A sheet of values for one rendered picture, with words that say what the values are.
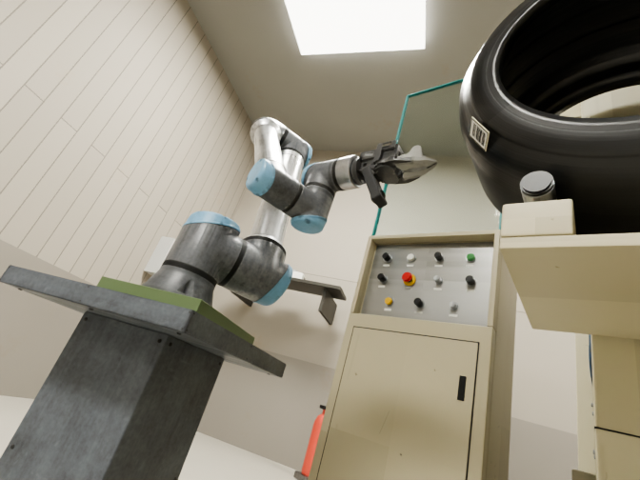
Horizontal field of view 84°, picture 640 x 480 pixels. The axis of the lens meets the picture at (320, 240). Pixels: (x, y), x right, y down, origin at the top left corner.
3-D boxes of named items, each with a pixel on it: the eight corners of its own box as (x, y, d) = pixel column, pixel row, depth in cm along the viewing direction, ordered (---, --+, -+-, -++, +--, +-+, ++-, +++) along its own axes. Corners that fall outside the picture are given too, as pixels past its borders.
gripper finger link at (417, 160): (434, 137, 82) (397, 145, 88) (431, 157, 80) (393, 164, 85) (439, 147, 84) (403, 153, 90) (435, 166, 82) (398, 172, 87)
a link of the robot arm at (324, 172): (312, 204, 107) (322, 178, 111) (348, 199, 99) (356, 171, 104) (294, 184, 101) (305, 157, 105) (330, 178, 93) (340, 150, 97)
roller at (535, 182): (553, 266, 79) (574, 277, 76) (539, 280, 79) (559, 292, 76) (532, 165, 55) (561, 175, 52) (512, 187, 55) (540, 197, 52)
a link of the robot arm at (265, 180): (260, 105, 140) (267, 159, 83) (286, 124, 146) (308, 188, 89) (244, 129, 144) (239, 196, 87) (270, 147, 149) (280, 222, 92)
